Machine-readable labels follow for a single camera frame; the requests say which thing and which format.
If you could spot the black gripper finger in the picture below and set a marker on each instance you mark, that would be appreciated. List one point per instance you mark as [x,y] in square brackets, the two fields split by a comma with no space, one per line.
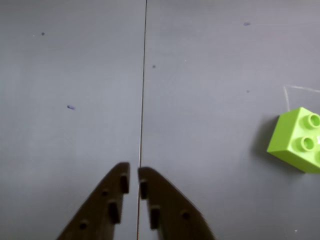
[100,212]
[172,212]

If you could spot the green lego block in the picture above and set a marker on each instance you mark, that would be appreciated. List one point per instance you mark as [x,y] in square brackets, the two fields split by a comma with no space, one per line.
[287,132]

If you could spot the grey mat with red tape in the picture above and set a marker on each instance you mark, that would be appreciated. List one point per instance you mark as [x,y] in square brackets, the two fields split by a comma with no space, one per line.
[62,75]

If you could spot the grey mat with chalk square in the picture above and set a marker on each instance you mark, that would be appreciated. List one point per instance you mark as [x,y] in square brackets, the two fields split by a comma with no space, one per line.
[212,75]

